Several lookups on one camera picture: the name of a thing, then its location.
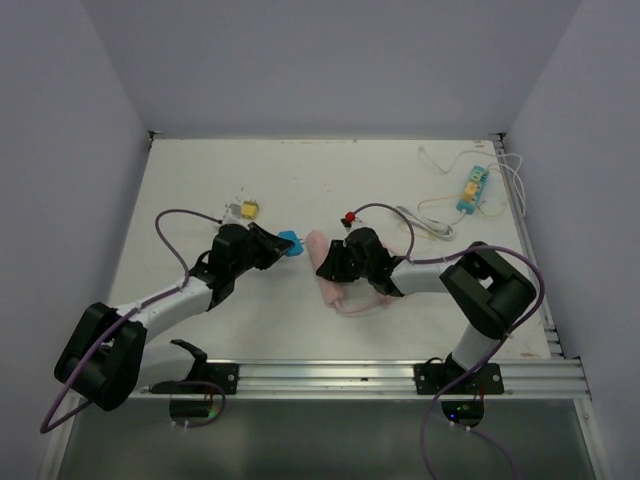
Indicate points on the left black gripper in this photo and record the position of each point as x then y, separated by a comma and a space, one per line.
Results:
276, 245

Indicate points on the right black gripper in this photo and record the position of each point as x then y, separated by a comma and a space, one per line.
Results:
334, 265

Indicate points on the blue plug adapter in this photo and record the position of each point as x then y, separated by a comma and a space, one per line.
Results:
297, 247

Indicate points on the pink power strip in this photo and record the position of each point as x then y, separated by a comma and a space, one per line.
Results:
333, 294

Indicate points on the yellow plug adapter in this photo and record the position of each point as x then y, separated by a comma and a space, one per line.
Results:
249, 210

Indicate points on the teal power strip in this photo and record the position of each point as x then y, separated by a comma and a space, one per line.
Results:
479, 175

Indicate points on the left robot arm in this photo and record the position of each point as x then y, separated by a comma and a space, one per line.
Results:
104, 356

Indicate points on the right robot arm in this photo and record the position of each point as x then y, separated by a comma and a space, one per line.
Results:
496, 288

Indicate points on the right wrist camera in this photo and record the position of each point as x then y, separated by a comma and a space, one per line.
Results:
349, 221

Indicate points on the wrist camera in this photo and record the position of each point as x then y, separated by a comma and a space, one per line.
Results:
349, 221
232, 214

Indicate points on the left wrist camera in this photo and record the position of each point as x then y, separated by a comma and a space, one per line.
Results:
232, 214

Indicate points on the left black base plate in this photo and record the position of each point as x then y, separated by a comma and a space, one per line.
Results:
223, 374

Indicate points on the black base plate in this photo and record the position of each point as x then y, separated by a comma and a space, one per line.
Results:
223, 374
432, 377

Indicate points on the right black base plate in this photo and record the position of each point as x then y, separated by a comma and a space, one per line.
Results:
432, 377

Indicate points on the aluminium rail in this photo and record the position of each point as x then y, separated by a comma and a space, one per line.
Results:
528, 379

